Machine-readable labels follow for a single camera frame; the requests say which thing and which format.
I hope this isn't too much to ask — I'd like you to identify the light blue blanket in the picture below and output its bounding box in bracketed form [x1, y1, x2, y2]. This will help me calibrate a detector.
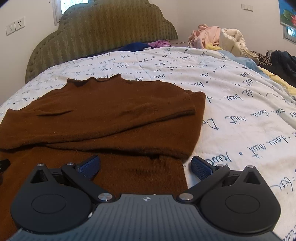
[218, 50, 266, 76]

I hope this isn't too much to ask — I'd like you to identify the dark blue garment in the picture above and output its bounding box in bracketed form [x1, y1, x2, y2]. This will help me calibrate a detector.
[118, 42, 151, 52]

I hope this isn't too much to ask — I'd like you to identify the purple garment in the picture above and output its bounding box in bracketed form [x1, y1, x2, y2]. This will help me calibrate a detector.
[147, 40, 171, 49]

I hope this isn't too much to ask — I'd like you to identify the brown knit sweater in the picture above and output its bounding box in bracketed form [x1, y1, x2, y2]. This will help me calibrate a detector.
[1, 75, 206, 240]

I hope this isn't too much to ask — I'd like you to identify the olive green padded headboard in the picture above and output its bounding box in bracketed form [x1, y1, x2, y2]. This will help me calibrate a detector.
[25, 1, 178, 83]

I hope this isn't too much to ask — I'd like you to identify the white double wall switch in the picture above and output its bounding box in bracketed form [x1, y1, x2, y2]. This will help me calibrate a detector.
[241, 4, 253, 11]

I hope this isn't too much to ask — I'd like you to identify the yellow blanket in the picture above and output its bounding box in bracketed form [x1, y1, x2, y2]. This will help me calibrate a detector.
[206, 45, 295, 96]

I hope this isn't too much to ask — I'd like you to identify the dark clothes pile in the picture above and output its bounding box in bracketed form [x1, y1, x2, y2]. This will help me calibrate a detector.
[252, 50, 296, 87]

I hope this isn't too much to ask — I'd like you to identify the window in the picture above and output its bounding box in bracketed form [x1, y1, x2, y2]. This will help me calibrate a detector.
[51, 0, 91, 26]

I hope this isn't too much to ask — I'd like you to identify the pink clothes pile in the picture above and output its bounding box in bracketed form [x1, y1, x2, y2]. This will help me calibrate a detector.
[188, 24, 221, 49]

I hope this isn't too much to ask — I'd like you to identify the white script-print bed quilt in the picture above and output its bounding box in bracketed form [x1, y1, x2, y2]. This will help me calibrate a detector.
[1, 47, 295, 240]

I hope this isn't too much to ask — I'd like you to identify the cream puffy jacket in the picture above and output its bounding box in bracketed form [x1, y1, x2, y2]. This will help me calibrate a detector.
[219, 29, 250, 58]

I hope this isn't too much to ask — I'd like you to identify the flower picture on wall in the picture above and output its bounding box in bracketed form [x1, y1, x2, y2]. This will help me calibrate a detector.
[278, 0, 296, 28]

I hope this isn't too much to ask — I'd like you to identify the white wall socket plate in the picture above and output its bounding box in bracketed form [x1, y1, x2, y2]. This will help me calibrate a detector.
[6, 23, 16, 36]

